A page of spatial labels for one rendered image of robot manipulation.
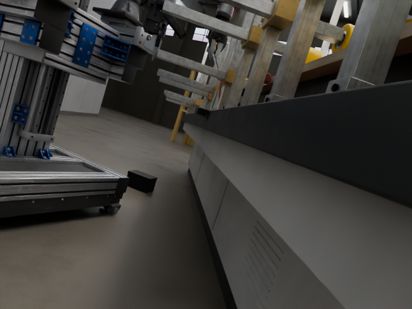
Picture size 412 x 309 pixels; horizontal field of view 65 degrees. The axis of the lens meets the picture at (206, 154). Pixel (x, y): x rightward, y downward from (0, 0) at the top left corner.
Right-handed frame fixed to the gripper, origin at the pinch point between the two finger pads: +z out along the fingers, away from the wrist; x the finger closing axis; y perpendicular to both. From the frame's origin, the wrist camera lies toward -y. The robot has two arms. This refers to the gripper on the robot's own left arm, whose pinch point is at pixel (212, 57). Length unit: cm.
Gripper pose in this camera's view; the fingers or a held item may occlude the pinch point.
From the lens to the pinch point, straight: 156.3
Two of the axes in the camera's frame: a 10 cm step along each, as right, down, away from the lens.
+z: -3.0, 9.5, 0.8
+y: -4.2, -2.1, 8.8
